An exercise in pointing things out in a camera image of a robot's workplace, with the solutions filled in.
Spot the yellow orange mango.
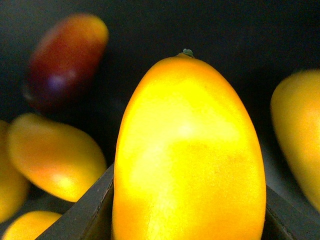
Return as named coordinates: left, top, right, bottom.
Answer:
left=7, top=113, right=107, bottom=203

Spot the red mango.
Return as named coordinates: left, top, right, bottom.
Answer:
left=23, top=13, right=109, bottom=112

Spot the yellow mango right edge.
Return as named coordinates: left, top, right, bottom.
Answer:
left=270, top=69, right=320, bottom=211

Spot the yellow mango bottom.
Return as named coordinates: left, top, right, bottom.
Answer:
left=1, top=210, right=62, bottom=240

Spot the black fruit display tray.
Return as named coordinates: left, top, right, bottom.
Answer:
left=0, top=0, right=320, bottom=240

